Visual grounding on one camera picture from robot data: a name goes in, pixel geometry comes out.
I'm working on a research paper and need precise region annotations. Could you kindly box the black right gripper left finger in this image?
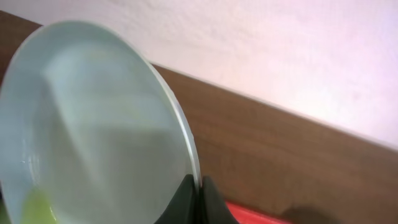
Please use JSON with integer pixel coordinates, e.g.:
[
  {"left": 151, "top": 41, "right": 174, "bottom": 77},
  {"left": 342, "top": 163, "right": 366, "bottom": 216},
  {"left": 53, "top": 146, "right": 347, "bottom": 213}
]
[{"left": 154, "top": 174, "right": 197, "bottom": 224}]

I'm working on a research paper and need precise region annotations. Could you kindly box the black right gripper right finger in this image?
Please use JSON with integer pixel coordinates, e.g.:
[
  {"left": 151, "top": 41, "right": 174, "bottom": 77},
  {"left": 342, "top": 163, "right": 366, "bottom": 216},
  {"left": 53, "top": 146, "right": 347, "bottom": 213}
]
[{"left": 198, "top": 176, "right": 239, "bottom": 224}]

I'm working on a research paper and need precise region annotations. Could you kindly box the light blue round plate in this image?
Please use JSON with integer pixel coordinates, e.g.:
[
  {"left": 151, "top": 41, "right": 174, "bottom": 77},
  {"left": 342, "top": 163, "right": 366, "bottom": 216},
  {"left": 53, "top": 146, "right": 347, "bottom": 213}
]
[{"left": 1, "top": 21, "right": 200, "bottom": 223}]

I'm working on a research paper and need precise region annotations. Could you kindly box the red plastic tray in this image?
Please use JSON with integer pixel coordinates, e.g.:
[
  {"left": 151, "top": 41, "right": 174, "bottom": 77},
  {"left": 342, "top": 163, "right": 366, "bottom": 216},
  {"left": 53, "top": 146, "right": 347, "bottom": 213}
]
[{"left": 226, "top": 202, "right": 291, "bottom": 224}]

